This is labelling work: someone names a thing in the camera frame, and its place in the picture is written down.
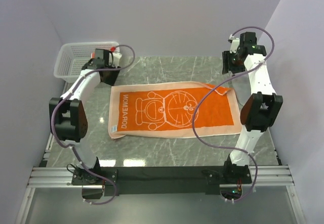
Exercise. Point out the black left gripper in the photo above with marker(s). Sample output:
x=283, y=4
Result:
x=111, y=80

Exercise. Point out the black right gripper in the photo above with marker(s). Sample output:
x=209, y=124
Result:
x=227, y=56

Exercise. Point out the orange cartoon towel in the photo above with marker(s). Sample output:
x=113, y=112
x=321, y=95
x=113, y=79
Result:
x=173, y=110

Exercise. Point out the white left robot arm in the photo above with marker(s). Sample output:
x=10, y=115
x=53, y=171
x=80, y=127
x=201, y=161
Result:
x=68, y=119

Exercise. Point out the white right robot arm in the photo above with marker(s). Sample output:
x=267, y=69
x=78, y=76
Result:
x=262, y=107

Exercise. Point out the grey towel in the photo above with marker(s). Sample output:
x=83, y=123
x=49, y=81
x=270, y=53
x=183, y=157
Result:
x=242, y=88

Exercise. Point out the white plastic basket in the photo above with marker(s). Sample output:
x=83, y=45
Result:
x=73, y=56

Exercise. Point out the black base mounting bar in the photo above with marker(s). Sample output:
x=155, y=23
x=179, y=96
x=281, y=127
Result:
x=164, y=180

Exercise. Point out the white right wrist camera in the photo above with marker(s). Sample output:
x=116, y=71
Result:
x=234, y=41

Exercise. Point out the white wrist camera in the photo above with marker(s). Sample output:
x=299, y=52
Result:
x=114, y=57
x=234, y=41

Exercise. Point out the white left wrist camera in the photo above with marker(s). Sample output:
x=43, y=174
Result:
x=114, y=57

